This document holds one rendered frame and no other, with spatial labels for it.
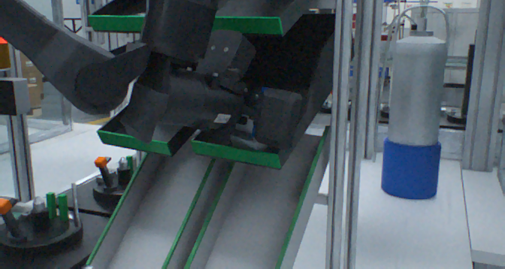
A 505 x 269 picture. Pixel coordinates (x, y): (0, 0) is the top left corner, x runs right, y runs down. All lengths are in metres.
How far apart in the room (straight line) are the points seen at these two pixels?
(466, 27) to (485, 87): 6.16
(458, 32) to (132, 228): 7.30
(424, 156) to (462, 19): 6.51
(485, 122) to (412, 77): 0.44
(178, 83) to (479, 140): 1.38
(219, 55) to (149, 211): 0.34
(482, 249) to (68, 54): 1.00
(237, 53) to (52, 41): 0.19
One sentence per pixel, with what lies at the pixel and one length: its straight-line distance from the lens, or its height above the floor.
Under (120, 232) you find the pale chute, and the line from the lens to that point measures 0.80.
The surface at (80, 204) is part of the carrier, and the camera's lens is 1.12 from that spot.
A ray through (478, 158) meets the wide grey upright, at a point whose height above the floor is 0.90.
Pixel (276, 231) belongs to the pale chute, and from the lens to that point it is 0.70.
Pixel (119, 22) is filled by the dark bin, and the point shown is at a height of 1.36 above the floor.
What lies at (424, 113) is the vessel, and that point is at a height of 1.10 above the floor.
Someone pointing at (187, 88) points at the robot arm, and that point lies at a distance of 0.48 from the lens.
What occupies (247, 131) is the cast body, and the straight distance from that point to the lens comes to 0.61.
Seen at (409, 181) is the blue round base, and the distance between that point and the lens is 1.43.
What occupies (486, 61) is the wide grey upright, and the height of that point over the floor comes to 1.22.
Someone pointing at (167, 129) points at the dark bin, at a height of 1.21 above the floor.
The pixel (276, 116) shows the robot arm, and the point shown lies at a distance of 0.51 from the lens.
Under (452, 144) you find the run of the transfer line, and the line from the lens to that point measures 1.86.
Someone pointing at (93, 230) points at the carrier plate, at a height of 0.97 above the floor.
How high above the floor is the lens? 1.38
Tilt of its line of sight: 14 degrees down
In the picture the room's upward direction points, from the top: straight up
